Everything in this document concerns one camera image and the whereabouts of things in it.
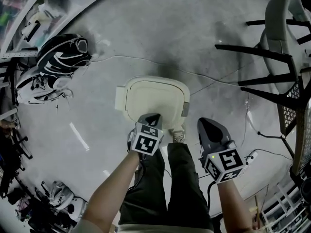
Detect cream plastic container lid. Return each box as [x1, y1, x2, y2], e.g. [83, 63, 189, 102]
[124, 78, 187, 131]

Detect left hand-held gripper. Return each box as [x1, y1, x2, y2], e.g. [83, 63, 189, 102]
[126, 113, 164, 157]

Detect black mesh rack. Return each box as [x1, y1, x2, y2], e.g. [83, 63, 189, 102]
[276, 71, 311, 176]

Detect person's left forearm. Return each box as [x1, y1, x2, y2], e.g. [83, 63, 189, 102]
[79, 150, 142, 233]

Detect wooden stick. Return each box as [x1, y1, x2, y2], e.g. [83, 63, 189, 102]
[252, 195, 262, 231]

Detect white chair with black legs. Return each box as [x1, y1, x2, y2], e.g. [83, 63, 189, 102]
[214, 0, 311, 107]

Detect white power strip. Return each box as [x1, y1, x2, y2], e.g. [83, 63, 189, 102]
[244, 150, 259, 165]

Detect black white patterned bag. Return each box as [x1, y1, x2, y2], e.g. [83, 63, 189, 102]
[36, 33, 93, 78]

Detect person's light shirt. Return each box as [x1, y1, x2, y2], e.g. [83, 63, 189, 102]
[72, 223, 221, 233]

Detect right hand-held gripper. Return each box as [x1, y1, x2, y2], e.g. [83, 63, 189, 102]
[197, 117, 245, 184]

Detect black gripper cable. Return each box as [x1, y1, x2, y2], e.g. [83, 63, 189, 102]
[198, 151, 221, 210]

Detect white slatted rack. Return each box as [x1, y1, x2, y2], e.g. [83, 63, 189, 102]
[261, 182, 311, 233]

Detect person's right forearm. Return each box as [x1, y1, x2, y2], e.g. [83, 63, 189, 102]
[215, 179, 256, 233]

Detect person's patterned shoe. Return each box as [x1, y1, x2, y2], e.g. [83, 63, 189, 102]
[169, 127, 187, 143]

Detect black floor cable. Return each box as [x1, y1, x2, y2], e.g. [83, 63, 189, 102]
[257, 129, 294, 160]

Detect white shelf unit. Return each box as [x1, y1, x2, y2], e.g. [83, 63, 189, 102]
[0, 0, 122, 59]

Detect person's dark trousers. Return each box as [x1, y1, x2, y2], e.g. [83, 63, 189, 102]
[118, 141, 215, 231]

